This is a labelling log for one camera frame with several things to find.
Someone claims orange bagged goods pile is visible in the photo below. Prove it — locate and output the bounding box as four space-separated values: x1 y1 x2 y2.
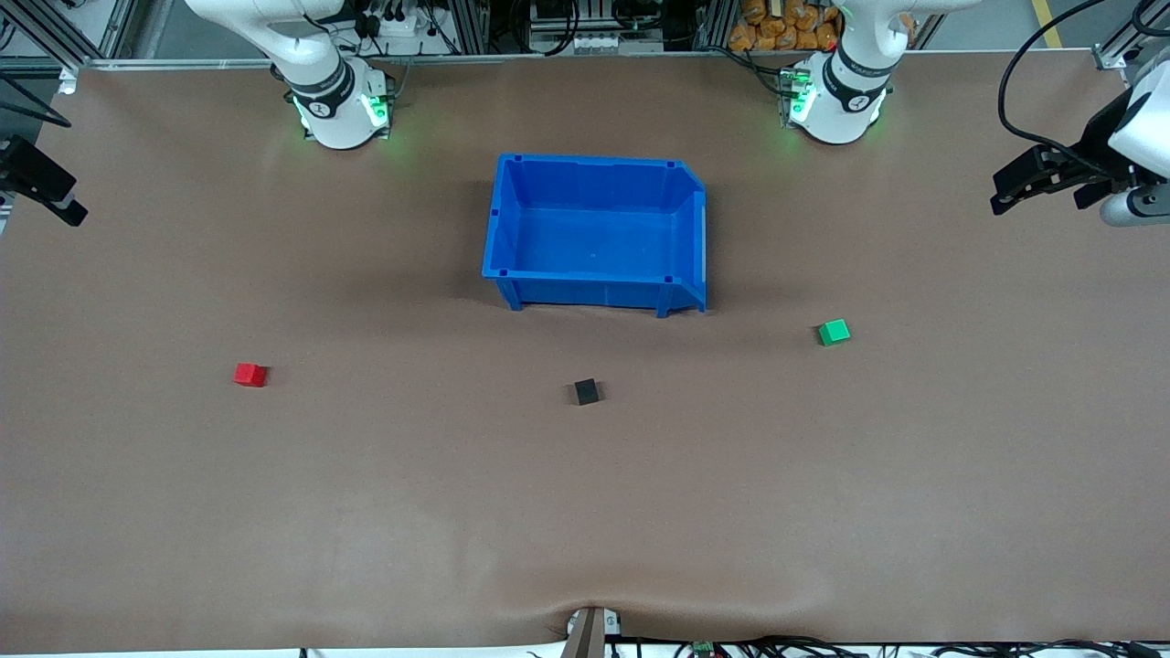
728 0 843 53

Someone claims brown table mat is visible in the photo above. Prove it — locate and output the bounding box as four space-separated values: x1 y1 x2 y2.
0 50 1170 655

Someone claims white power strip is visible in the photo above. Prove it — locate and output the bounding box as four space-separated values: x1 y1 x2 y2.
352 0 458 58

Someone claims blue plastic bin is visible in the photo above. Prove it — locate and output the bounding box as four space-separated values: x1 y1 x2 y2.
482 153 709 318

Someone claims grey equipment box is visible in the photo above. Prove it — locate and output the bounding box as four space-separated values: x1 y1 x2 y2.
527 0 666 54

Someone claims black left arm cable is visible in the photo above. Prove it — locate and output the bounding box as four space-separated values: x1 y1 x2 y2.
997 0 1112 176

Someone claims aluminium table edge rail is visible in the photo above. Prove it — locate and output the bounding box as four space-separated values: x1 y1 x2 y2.
78 52 789 71

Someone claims metal table clamp bracket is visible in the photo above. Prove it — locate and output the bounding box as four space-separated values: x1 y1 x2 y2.
561 605 625 658

